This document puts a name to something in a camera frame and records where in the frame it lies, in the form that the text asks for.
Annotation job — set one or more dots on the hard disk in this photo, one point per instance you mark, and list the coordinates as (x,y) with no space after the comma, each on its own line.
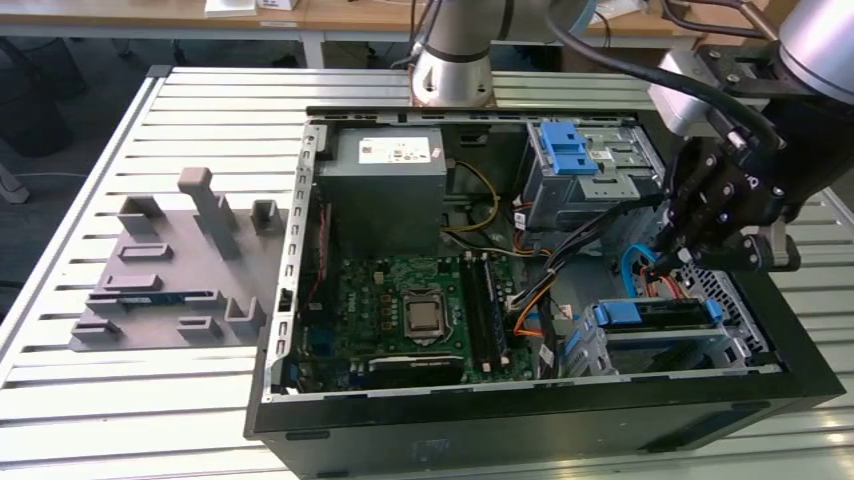
(667,315)

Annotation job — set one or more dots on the black graphics card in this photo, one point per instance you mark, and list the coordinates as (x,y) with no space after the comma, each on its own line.
(413,371)

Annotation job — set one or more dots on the black RAM stick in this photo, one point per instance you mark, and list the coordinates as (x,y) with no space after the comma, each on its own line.
(496,310)

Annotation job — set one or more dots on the grey metal drive cage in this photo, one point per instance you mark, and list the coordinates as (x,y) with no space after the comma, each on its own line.
(567,200)

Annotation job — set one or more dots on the black open PC case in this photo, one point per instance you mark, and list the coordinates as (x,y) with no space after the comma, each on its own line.
(533,425)

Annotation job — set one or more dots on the black side camera mount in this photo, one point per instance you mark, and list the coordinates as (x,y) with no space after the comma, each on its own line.
(754,252)

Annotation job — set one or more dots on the wooden desk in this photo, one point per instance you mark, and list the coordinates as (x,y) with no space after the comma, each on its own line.
(173,22)

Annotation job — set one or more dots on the grey parts rack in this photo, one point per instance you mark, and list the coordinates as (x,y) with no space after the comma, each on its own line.
(180,270)

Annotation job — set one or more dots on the grey power supply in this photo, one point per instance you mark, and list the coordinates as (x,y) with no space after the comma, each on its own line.
(380,200)

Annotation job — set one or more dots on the grey metal leg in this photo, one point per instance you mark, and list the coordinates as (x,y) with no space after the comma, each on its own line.
(14,187)

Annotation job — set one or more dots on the bare RAM stick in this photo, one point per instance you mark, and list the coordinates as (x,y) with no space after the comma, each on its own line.
(149,299)

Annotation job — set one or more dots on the white box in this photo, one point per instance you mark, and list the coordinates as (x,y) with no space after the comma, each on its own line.
(229,7)
(276,4)

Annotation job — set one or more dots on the green motherboard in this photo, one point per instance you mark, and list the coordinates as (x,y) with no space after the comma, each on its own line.
(373,295)

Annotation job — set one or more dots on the silver CPU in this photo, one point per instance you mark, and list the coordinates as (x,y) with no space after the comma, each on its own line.
(424,318)

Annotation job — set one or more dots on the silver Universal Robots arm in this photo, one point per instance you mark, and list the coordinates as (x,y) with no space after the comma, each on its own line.
(453,65)

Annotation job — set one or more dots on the metal disk bay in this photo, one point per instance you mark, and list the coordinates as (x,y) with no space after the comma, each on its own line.
(667,339)

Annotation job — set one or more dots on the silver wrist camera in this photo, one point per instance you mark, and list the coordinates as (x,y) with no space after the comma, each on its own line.
(680,105)

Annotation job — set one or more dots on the blue plastic drive latch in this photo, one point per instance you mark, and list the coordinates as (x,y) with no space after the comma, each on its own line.
(567,150)

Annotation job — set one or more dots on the CPU socket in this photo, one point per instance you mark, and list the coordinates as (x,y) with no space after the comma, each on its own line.
(427,294)

